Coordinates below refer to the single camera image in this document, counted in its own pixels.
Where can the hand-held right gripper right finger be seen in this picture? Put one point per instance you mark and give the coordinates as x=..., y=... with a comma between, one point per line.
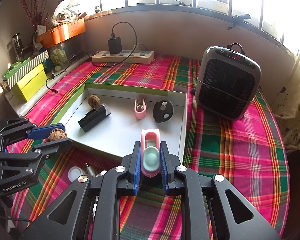
x=163, y=170

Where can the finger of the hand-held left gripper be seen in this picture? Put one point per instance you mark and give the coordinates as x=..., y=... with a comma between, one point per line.
x=57, y=146
x=45, y=131

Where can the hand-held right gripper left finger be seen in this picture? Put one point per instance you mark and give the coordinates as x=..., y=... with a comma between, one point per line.
x=137, y=170

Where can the brown walnut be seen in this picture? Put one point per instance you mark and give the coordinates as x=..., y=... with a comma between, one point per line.
x=94, y=101
x=57, y=134

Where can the pink clip with mint button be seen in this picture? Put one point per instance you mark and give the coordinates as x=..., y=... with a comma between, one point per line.
x=151, y=157

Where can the clear round jar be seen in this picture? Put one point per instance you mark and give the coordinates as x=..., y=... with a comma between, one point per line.
x=75, y=173

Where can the black rectangular device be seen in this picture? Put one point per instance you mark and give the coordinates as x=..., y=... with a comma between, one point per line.
x=92, y=118

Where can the green white cardboard box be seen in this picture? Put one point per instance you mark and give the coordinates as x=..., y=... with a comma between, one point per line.
x=115, y=130

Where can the black round disc with buttons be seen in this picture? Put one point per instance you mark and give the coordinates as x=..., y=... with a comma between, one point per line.
x=157, y=117

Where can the pink white clip holder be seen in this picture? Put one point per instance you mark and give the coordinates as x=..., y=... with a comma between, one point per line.
x=140, y=115

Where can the white side shelf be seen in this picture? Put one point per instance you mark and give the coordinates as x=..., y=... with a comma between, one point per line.
x=20, y=105

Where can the yellow-green box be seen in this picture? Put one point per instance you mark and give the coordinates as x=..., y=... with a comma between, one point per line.
x=31, y=85

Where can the pink green plaid tablecloth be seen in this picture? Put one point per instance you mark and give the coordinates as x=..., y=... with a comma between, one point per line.
x=227, y=155

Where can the green white striped box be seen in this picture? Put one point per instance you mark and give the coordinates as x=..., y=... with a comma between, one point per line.
x=27, y=67

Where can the green packet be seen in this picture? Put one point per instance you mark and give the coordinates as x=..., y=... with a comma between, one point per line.
x=58, y=57

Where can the glass tank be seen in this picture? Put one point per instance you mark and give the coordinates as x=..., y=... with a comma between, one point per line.
x=75, y=47

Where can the glass jar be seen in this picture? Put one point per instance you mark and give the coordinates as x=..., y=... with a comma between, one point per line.
x=15, y=46

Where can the orange box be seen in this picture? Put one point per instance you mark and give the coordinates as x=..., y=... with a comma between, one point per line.
x=62, y=33

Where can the grey space heater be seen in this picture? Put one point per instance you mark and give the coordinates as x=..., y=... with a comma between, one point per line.
x=227, y=92

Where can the black charger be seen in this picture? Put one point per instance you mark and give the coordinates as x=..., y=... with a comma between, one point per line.
x=114, y=45

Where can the white power strip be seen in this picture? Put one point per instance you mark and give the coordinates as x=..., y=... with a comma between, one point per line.
x=145, y=55

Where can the white plug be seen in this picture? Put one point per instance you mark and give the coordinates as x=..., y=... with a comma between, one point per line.
x=140, y=48

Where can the red branch decoration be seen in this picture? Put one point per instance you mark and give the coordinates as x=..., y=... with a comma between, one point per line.
x=27, y=7

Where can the crumpled white plastic bag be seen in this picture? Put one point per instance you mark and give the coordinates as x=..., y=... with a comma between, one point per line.
x=65, y=7

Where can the cream patterned curtain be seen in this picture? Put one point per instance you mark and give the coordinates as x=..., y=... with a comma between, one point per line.
x=297, y=105

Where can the black window latch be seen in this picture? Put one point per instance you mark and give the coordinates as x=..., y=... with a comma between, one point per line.
x=242, y=17

